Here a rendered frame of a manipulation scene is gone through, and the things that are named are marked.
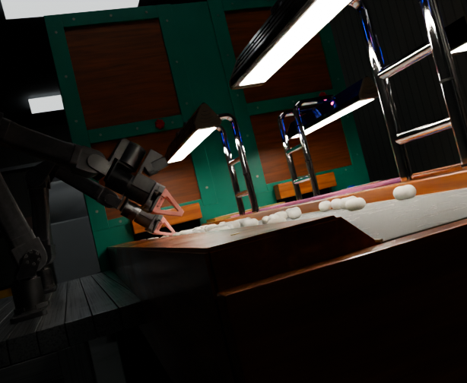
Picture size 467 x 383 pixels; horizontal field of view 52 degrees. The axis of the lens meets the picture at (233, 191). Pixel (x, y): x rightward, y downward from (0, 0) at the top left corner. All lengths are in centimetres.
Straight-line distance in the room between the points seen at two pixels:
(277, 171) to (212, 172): 32
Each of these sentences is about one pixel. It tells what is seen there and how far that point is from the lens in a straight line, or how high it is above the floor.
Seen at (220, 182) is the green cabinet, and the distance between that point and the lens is 220.
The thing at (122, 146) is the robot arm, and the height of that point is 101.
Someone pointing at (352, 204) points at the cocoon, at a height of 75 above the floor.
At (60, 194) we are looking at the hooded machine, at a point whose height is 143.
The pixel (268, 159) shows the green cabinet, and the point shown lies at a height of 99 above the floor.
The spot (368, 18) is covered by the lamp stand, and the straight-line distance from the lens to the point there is 94.
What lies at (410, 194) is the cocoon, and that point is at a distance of 76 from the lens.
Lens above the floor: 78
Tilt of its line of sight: 2 degrees up
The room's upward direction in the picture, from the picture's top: 14 degrees counter-clockwise
